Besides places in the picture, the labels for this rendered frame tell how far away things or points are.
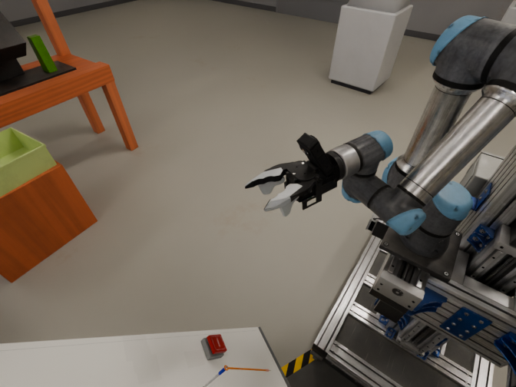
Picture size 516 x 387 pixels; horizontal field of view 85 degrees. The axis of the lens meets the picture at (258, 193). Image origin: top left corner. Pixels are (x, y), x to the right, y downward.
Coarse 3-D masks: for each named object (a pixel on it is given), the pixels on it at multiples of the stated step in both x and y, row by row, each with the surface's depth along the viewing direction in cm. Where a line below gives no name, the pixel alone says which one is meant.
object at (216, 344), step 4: (208, 336) 80; (212, 336) 81; (216, 336) 82; (220, 336) 83; (208, 340) 80; (212, 340) 79; (216, 340) 80; (220, 340) 82; (212, 344) 78; (216, 344) 79; (220, 344) 81; (224, 344) 82; (212, 348) 78; (216, 348) 78; (220, 348) 79; (224, 348) 81; (212, 352) 78; (216, 352) 78; (220, 352) 79
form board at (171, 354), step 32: (0, 352) 48; (32, 352) 51; (64, 352) 55; (96, 352) 59; (128, 352) 63; (160, 352) 69; (192, 352) 76; (224, 352) 84; (256, 352) 94; (0, 384) 45; (32, 384) 48; (64, 384) 51; (96, 384) 54; (128, 384) 58; (160, 384) 63; (192, 384) 69; (224, 384) 76; (256, 384) 84
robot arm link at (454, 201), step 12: (444, 192) 82; (456, 192) 83; (468, 192) 83; (432, 204) 84; (444, 204) 81; (456, 204) 80; (468, 204) 80; (432, 216) 85; (444, 216) 82; (456, 216) 81; (432, 228) 87; (444, 228) 85
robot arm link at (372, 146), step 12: (372, 132) 67; (384, 132) 67; (360, 144) 64; (372, 144) 65; (384, 144) 65; (360, 156) 63; (372, 156) 65; (384, 156) 67; (360, 168) 65; (372, 168) 68
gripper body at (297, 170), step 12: (336, 156) 62; (288, 168) 62; (300, 168) 61; (312, 168) 61; (336, 168) 63; (288, 180) 64; (324, 180) 65; (336, 180) 65; (312, 192) 63; (324, 192) 66; (312, 204) 64
